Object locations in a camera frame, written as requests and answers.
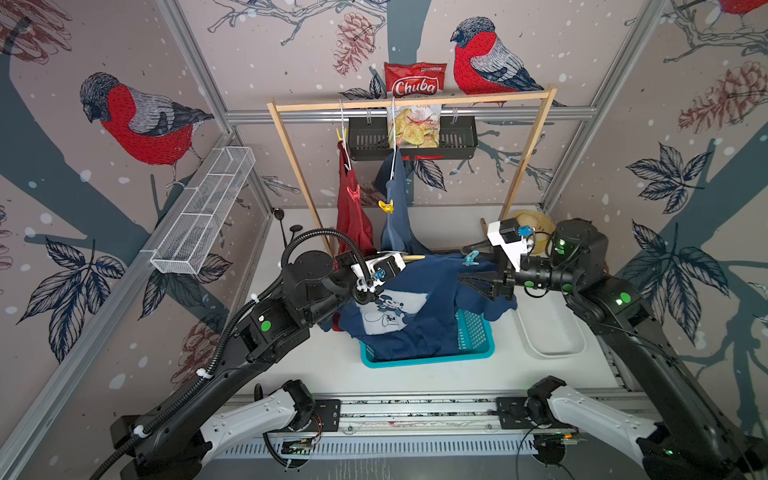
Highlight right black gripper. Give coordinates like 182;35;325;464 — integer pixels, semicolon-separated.
458;236;582;304

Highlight light blue clothespin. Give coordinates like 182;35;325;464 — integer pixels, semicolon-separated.
463;250;480;267

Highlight navy printed t-shirt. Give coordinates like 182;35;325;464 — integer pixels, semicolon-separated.
320;253;517;362

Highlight yellow plastic hanger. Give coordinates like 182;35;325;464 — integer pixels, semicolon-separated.
402;255;426;263

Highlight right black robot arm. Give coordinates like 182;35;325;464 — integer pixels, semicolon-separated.
458;219;767;479

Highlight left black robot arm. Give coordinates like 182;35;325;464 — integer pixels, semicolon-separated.
92;228;405;479

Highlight dark red t-shirt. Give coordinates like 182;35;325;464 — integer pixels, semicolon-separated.
331;141;376;332

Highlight slate blue t-shirt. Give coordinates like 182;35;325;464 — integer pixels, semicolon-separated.
374;150;431;255

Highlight teal plastic basket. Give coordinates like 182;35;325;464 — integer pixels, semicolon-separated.
360;310;495;369

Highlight pink clothespin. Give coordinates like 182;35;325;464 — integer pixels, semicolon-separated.
346;185;361;203

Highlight black spoon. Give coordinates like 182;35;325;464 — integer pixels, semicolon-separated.
280;224;304;267

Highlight white plastic tray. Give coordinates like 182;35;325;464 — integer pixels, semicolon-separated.
515;293;587;360

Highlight black ladle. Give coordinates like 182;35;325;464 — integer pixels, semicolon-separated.
272;208;288;247

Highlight yellow chips bag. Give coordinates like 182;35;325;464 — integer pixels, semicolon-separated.
387;105;441;148

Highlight wooden clothes rack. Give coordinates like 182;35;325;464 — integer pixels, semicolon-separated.
266;85;559;256

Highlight red Chuba snack bag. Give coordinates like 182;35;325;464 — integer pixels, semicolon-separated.
384;62;447;98

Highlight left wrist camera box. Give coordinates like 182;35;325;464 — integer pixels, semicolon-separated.
360;252;406;287

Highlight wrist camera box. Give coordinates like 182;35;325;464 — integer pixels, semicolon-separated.
486;218;535;271
360;252;406;287

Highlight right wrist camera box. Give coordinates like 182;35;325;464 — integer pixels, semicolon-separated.
486;218;535;271

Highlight white wire hanger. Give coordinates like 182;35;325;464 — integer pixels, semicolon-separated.
337;101;352;172
389;97;398;181

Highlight black wall basket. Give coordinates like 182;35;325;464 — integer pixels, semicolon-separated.
347;117;478;161

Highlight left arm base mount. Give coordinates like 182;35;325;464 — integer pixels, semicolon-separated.
272;398;341;433

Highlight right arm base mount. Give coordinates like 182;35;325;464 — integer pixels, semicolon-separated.
495;396;574;431

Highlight white wire shelf basket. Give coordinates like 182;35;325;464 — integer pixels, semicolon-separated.
150;146;255;275

